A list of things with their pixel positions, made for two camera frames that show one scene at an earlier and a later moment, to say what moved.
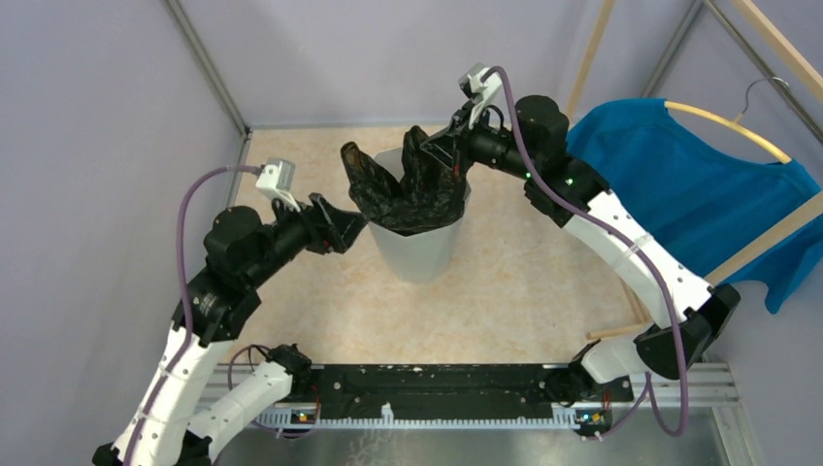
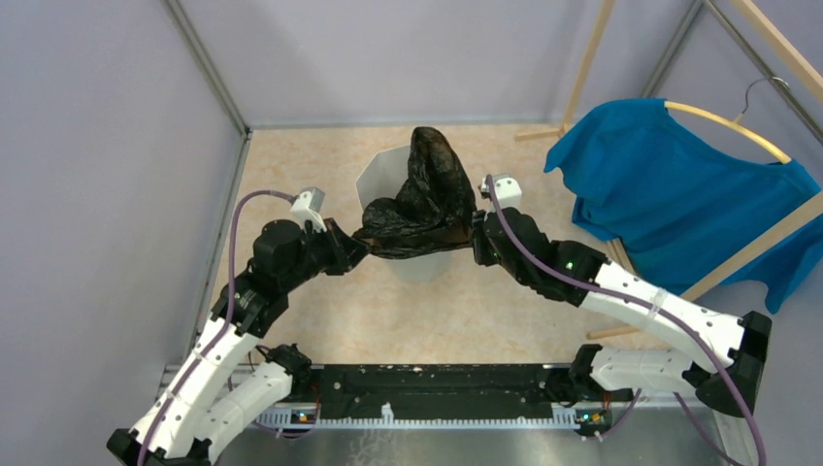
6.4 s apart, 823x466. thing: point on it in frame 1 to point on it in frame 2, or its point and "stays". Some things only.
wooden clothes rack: [781, 232] stays
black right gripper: [455, 140] to [481, 256]
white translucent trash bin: [422, 256] to [381, 179]
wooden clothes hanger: [736, 122] stays
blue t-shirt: [703, 199] stays
